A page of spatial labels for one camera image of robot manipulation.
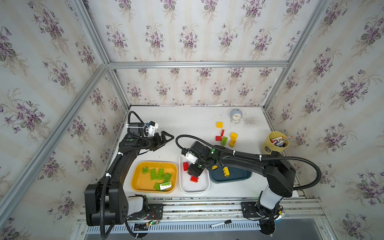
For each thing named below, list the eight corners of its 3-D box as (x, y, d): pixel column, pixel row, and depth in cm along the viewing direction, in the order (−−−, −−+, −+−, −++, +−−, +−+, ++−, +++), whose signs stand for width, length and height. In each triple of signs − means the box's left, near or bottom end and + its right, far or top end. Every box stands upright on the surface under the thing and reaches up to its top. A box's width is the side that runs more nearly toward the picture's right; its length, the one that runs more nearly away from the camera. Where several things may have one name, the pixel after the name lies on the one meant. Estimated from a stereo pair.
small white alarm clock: (231, 123, 112) (233, 116, 106) (229, 115, 117) (231, 108, 111) (240, 123, 112) (243, 116, 106) (238, 115, 117) (241, 108, 111)
